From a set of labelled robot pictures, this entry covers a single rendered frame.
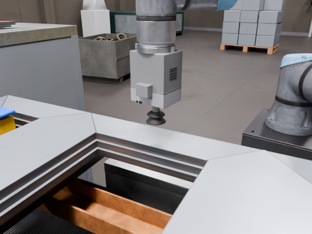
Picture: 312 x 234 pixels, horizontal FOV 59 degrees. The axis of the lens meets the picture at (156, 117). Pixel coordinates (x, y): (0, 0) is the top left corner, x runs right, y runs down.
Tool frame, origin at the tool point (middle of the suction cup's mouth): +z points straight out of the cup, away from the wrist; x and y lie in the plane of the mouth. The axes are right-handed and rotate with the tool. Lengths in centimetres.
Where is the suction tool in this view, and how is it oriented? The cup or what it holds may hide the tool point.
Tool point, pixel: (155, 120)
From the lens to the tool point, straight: 59.2
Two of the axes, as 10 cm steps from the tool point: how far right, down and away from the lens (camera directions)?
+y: 8.0, 2.3, -5.6
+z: 0.0, 9.2, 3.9
